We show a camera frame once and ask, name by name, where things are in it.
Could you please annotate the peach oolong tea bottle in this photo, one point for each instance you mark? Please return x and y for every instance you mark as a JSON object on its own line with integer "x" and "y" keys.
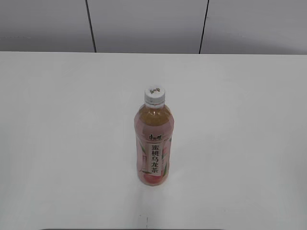
{"x": 154, "y": 129}

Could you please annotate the white bottle cap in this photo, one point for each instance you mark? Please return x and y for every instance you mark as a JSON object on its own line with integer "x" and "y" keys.
{"x": 154, "y": 95}

